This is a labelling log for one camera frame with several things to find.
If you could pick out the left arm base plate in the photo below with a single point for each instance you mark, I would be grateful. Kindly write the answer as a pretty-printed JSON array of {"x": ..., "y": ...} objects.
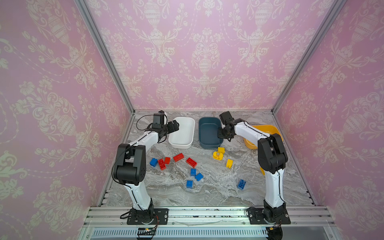
[{"x": 148, "y": 217}]

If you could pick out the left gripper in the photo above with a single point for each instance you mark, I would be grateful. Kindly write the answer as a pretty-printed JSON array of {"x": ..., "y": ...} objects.
[{"x": 171, "y": 129}]

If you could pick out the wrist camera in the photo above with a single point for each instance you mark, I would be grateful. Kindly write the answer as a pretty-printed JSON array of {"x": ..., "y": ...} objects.
[
  {"x": 159, "y": 119},
  {"x": 226, "y": 118}
]

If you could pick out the dark teal plastic bin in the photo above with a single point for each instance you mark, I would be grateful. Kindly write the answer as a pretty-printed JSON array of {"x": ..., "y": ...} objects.
[{"x": 208, "y": 133}]

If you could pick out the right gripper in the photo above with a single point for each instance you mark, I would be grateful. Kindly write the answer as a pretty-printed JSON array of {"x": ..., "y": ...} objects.
[{"x": 225, "y": 131}]

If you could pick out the small red lego brick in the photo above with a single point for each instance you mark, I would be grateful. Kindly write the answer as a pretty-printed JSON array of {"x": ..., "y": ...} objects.
[{"x": 167, "y": 160}]

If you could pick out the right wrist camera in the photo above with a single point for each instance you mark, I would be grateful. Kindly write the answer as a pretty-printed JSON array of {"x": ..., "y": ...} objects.
[{"x": 226, "y": 118}]

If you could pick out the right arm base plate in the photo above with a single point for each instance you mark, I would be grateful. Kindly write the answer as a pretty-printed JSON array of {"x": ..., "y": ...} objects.
[{"x": 266, "y": 216}]

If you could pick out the yellow rounded lego 120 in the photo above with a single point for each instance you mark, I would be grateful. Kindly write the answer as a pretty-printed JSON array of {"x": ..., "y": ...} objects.
[{"x": 218, "y": 155}]

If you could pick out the long red lego brick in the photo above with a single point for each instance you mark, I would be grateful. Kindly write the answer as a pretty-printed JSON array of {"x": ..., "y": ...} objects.
[{"x": 178, "y": 157}]

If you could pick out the blue sloped lego brick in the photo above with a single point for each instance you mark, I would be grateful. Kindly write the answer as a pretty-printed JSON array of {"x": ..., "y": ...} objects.
[{"x": 199, "y": 177}]

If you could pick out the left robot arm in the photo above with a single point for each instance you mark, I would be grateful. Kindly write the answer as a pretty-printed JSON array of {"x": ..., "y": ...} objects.
[{"x": 130, "y": 168}]

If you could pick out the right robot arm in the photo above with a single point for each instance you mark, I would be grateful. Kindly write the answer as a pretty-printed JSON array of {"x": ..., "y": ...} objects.
[{"x": 272, "y": 158}]

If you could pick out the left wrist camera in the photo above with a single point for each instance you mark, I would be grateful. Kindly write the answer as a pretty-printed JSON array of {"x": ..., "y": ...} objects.
[{"x": 159, "y": 119}]

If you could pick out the yellow lego cube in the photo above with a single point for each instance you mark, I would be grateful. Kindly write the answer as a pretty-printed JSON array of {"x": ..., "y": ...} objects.
[{"x": 221, "y": 150}]

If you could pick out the white plastic bin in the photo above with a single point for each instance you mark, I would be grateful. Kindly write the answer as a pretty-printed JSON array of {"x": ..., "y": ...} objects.
[{"x": 183, "y": 138}]

